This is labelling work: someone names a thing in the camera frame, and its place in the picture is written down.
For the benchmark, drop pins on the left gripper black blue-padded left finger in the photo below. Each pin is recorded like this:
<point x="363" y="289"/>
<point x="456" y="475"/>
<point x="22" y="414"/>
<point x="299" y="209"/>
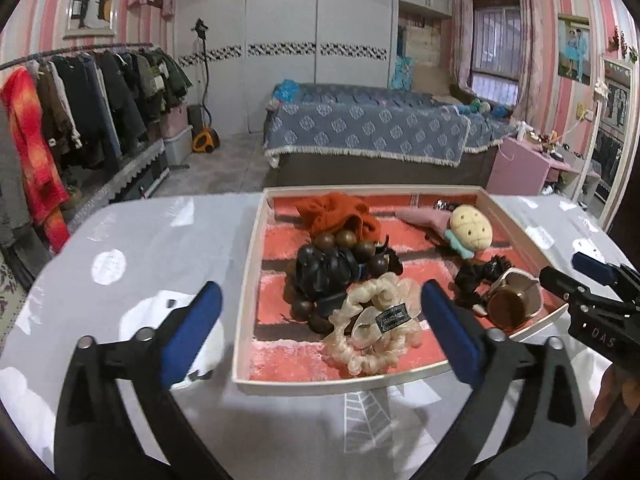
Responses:
<point x="93" y="436"/>

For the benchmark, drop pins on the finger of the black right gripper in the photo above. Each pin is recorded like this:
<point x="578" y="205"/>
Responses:
<point x="572" y="291"/>

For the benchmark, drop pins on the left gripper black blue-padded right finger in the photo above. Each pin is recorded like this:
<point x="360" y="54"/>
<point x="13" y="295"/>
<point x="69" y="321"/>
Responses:
<point x="546" y="437"/>

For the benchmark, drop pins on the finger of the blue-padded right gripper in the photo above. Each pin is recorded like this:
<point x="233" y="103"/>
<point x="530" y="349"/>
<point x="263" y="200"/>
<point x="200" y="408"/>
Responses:
<point x="623" y="280"/>

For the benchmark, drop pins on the burger plush hair clip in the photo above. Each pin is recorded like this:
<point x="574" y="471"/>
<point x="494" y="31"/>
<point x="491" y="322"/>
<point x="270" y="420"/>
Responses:
<point x="466" y="229"/>

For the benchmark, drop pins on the cream fabric scrunchie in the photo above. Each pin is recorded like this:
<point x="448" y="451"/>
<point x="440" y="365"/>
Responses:
<point x="377" y="324"/>

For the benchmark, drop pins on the orange fabric scrunchie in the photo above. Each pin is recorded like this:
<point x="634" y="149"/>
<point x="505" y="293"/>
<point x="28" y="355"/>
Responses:
<point x="336" y="212"/>

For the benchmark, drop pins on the colourful flower black hair claw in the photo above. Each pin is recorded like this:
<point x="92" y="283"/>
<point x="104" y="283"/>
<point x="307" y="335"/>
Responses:
<point x="384" y="260"/>

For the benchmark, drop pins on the small black hair claw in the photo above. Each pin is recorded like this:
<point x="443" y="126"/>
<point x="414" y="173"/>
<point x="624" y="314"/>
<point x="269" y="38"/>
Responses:
<point x="321" y="274"/>

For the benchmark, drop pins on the person's hand at right edge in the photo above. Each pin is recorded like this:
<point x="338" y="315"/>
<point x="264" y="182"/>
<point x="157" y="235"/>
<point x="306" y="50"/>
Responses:
<point x="615" y="382"/>

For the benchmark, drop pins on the white framed standing mirror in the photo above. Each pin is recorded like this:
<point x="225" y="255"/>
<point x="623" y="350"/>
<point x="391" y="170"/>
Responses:
<point x="611" y="141"/>

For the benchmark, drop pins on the pink bedside desk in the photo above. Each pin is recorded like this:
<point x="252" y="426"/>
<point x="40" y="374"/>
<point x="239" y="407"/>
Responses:
<point x="519" y="169"/>

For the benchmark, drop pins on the grey coat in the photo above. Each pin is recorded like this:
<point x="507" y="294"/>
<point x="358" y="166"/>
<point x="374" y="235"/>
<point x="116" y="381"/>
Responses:
<point x="16" y="222"/>

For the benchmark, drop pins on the beige tray with red lining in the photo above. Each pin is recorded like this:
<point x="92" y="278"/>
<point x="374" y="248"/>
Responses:
<point x="275" y="355"/>

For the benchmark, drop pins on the red orange coat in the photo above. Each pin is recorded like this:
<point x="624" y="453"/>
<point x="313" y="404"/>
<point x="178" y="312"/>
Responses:
<point x="44" y="189"/>

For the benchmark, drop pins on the window with pink curtains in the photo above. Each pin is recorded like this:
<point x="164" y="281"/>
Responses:
<point x="497" y="52"/>

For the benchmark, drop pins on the bed with blue patterned cover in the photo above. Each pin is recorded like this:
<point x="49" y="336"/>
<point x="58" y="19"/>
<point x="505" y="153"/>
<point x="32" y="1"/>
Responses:
<point x="340" y="134"/>

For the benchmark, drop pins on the plastic storage boxes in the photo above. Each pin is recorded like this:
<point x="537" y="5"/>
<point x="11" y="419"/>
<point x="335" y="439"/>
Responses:
<point x="176" y="132"/>

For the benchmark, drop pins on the garment steamer on stand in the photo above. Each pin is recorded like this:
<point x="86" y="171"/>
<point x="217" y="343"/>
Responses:
<point x="207" y="140"/>

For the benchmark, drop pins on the dark hanging clothes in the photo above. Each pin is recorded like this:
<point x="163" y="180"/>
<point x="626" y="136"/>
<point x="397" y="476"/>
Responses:
<point x="97" y="107"/>

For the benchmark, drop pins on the white wardrobe with checker band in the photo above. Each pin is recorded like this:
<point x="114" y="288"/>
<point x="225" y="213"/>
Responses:
<point x="252" y="45"/>

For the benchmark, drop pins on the framed photo right wall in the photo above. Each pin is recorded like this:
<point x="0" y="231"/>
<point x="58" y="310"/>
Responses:
<point x="574" y="60"/>

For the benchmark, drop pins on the metal clothes rack rail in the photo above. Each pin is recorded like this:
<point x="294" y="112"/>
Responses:
<point x="44" y="55"/>

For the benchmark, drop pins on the framed wedding photo left wall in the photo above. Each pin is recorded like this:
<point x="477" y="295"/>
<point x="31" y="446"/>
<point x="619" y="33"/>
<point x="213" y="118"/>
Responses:
<point x="90" y="18"/>

